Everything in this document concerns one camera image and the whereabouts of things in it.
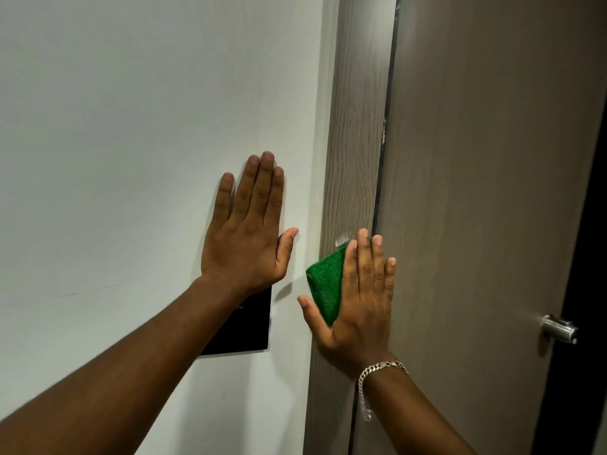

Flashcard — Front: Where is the person's left hand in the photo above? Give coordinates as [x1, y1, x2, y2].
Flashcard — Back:
[200, 151, 299, 297]

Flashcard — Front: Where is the person's right hand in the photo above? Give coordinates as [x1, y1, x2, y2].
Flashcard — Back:
[297, 228, 397, 378]

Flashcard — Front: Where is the green cleaning cloth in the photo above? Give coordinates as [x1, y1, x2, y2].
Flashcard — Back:
[306, 243, 351, 327]

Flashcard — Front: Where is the person's right forearm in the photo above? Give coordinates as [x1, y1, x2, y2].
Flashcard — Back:
[363, 362, 477, 455]

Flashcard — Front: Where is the person's left forearm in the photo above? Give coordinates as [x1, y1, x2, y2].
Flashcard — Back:
[0, 276, 248, 455]

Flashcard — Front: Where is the grey wooden door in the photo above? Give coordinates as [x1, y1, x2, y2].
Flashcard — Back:
[352, 0, 607, 455]

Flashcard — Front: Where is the black wall switch plate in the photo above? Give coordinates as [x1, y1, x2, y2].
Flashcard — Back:
[199, 286, 272, 356]

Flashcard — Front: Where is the silver chain bracelet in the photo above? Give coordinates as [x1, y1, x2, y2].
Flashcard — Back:
[357, 360, 409, 422]

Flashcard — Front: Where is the grey wooden door frame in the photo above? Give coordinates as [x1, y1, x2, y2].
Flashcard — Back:
[303, 0, 399, 455]

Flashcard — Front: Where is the silver door handle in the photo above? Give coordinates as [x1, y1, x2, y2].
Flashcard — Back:
[541, 314, 579, 345]

